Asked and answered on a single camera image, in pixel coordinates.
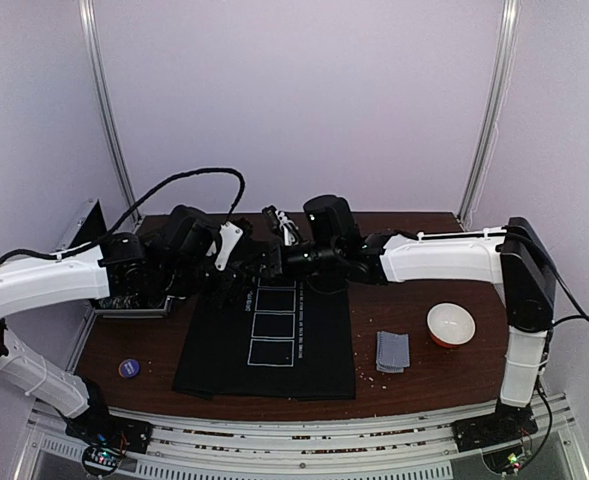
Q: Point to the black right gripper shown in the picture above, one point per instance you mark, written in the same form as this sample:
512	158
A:
325	248

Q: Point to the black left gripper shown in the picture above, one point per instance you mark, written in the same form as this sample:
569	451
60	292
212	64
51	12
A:
230	290

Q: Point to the purple small blind button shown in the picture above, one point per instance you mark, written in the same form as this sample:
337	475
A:
129	368

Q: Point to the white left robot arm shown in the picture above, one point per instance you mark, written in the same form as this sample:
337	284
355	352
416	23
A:
36	204

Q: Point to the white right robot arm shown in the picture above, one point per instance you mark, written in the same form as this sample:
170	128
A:
511	257

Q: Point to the aluminium poker chip case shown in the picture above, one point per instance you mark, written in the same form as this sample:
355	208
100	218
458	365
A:
132	293

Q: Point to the black poker play mat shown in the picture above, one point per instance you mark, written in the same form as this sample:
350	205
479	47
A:
291	340

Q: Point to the orange white bowl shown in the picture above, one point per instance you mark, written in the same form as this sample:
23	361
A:
450	325

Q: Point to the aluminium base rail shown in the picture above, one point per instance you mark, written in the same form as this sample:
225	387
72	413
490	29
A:
412	446

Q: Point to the aluminium frame post left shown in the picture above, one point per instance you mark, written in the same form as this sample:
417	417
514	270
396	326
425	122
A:
91	36

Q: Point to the aluminium frame post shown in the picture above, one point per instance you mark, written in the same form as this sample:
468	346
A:
91	36
488	133

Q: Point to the aluminium frame post right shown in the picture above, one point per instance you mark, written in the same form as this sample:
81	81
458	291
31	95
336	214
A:
488	133

